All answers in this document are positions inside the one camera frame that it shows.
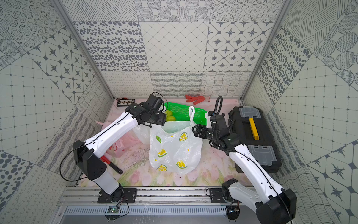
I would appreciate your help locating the white lemon-print plastic bag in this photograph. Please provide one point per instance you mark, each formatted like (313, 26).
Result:
(174, 147)

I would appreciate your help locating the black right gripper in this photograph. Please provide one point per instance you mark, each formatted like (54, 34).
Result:
(199, 127)

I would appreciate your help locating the green pear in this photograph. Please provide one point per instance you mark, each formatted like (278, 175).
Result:
(169, 113)
(170, 118)

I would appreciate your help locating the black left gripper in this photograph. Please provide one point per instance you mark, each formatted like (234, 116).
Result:
(158, 119)

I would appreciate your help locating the plain white plastic bag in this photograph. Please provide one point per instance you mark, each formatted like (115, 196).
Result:
(143, 133)

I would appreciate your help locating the aluminium mounting rail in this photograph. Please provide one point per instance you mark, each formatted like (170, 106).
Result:
(88, 196)

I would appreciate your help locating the black terminal strip block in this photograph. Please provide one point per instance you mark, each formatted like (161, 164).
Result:
(124, 102)

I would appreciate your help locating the red object at wall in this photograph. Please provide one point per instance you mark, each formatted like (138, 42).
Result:
(195, 99)

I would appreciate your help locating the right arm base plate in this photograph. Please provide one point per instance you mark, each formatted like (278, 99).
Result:
(216, 196)

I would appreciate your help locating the red black pipe wrench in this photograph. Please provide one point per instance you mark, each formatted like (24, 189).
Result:
(112, 165)

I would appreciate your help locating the pink peach-print plastic bag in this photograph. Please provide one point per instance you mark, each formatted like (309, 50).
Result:
(118, 148)

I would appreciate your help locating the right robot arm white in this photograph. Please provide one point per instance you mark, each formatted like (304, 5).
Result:
(270, 201)

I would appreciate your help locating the green plastic basket tray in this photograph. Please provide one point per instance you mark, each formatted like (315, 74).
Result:
(181, 113)

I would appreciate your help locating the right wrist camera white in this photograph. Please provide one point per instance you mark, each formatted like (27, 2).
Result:
(208, 116)

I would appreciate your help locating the black toolbox yellow handle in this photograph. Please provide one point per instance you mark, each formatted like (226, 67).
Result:
(253, 131)

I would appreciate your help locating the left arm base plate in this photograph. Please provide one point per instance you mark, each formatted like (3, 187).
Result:
(127, 194)

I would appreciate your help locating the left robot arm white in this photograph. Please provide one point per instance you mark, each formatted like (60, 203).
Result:
(87, 154)

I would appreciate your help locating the floral pink table mat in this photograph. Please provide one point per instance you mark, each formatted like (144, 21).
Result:
(215, 168)

